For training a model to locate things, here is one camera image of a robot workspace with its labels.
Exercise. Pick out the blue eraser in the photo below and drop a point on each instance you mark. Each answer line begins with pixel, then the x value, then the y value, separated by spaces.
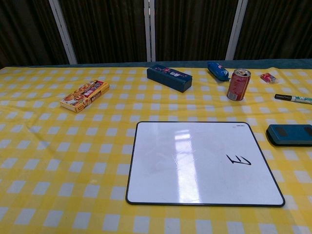
pixel 292 139

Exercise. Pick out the white board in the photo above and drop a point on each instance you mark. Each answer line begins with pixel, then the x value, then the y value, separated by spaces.
pixel 182 170

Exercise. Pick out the black marker pen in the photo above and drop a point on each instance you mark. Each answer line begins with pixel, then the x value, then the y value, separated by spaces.
pixel 292 98

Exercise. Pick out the dark blue pencil case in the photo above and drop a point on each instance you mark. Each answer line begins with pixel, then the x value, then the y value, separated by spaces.
pixel 168 76

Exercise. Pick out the orange yellow snack box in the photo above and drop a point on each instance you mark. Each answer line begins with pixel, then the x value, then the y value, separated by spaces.
pixel 83 96

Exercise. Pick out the blue cookie packet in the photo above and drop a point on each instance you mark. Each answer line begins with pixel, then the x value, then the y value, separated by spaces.
pixel 217 70

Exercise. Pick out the red soda can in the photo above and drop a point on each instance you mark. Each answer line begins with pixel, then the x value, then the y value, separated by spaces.
pixel 237 85

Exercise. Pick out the yellow white checkered tablecloth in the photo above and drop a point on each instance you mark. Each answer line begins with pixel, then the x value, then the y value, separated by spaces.
pixel 73 146

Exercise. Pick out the small red candy packet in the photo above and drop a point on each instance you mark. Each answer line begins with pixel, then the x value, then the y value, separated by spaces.
pixel 268 78

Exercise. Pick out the white partition frame post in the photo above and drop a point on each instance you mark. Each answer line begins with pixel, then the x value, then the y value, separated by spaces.
pixel 149 29
pixel 236 29
pixel 62 31

